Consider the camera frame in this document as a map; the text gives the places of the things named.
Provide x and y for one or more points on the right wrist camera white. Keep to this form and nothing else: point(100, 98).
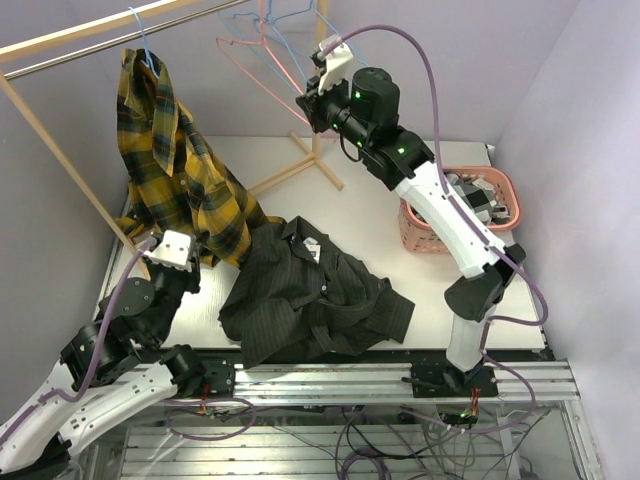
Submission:
point(333, 57)

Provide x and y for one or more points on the dark green striped shirt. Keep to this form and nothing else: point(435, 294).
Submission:
point(299, 297)

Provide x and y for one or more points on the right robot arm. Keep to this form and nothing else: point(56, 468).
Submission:
point(363, 111)

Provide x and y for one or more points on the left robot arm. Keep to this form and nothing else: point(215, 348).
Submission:
point(56, 425)

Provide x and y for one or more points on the pink hanger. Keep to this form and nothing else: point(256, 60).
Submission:
point(271, 81)

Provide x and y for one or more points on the blue hanger checkered shirt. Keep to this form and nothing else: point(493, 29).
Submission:
point(253, 31)

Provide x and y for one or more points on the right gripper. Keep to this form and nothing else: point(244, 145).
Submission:
point(312, 102)

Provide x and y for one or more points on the black white checkered shirt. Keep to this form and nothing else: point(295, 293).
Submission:
point(480, 196)

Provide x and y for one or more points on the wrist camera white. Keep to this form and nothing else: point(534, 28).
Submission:
point(333, 57)
point(172, 249)

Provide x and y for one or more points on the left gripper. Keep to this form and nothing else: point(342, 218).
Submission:
point(193, 277)

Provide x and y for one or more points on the yellow plaid shirt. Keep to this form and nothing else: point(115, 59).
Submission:
point(176, 182)

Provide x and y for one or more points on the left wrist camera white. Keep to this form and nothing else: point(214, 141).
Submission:
point(172, 249)

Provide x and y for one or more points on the blue hanger yellow shirt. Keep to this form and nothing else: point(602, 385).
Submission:
point(147, 61)

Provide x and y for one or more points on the metal hanging rod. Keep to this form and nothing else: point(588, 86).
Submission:
point(99, 26)

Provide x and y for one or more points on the aluminium rail base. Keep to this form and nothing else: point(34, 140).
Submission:
point(310, 375)

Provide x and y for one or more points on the blue wire hanger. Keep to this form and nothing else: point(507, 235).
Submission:
point(296, 28)

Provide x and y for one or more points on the wooden clothes rack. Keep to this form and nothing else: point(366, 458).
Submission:
point(48, 224)

